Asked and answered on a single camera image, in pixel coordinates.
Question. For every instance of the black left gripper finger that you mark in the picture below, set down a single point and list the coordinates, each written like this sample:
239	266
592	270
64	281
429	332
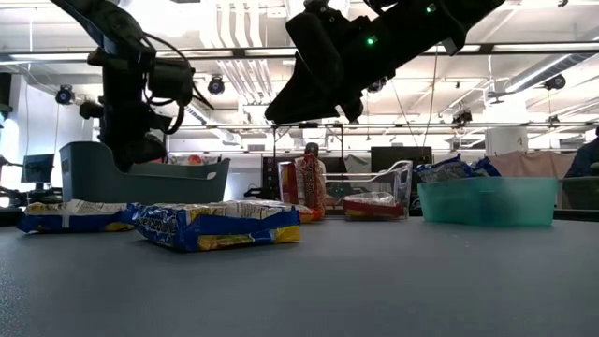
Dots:
152	150
124	154

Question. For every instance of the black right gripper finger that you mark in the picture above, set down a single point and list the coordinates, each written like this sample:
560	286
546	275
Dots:
352	110
299	107

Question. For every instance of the dark grey plastic bin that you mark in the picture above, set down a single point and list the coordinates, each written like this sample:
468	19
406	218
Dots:
187	187

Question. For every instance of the orange Maruchan ramen pack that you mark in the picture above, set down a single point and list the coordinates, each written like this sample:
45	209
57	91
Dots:
310	214

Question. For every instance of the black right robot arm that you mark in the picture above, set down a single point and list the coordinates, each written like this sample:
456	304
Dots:
449	19

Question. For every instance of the black ceiling spotlight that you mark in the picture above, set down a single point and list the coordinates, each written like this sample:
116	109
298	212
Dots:
64	93
462	117
379	85
554	82
215	85

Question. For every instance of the black monitor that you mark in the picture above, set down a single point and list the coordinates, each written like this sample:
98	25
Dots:
400	156

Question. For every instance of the dark wide screen panel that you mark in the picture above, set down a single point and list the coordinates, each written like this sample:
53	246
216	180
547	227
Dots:
269	168

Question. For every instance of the small grey monitor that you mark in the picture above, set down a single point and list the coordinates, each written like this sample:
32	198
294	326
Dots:
37	167

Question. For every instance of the clear plastic bin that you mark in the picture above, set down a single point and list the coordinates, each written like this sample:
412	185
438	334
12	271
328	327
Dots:
398	187

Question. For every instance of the green translucent plastic bin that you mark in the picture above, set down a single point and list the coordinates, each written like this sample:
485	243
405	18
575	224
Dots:
491	201

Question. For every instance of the beige partition cloth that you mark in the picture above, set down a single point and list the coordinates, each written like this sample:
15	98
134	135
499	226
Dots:
529	165

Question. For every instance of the background black metal frame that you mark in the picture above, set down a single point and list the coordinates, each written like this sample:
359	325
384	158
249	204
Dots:
309	125

